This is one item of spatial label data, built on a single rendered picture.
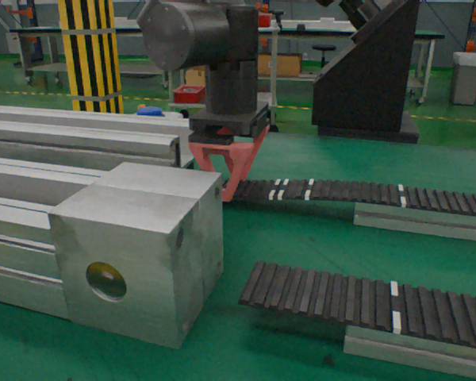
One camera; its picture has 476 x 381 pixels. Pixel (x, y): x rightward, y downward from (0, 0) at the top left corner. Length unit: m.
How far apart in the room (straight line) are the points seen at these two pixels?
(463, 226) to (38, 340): 0.41
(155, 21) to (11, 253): 0.22
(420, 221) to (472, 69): 4.91
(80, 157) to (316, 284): 0.32
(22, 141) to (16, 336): 0.30
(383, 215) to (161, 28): 0.29
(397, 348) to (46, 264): 0.25
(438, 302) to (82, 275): 0.25
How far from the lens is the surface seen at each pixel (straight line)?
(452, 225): 0.48
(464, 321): 0.31
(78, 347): 0.32
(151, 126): 0.53
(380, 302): 0.30
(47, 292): 0.34
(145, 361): 0.30
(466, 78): 5.37
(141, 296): 0.28
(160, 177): 0.32
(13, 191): 0.42
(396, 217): 0.47
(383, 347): 0.30
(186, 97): 3.46
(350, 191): 0.46
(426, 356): 0.31
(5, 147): 0.59
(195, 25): 0.36
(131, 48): 9.12
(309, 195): 0.45
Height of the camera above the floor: 1.00
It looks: 24 degrees down
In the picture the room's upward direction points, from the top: straight up
